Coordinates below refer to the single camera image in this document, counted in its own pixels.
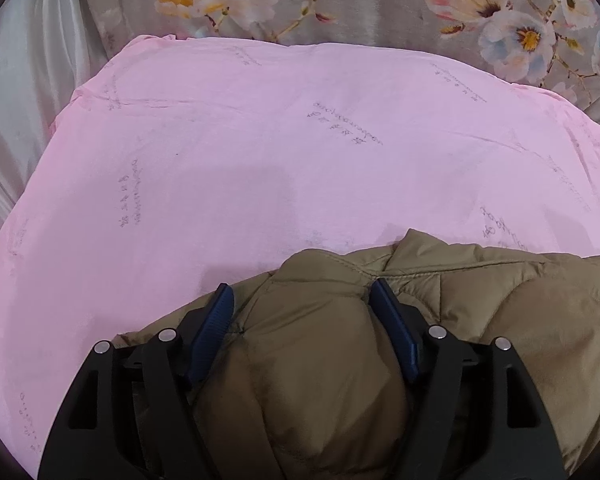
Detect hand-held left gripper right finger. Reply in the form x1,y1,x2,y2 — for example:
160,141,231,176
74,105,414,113
368,279,567,480

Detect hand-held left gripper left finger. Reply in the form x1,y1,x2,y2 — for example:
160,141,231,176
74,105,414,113
36,282,237,480

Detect olive quilted jacket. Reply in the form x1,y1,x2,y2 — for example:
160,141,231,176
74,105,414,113
111,229,600,480

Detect pink bed sheet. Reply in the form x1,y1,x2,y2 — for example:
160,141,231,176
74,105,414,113
0,34,600,467

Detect white satin curtain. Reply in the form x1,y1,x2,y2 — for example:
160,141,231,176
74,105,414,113
0,0,112,268

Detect grey floral curtain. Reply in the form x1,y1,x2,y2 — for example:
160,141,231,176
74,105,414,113
82,0,600,133

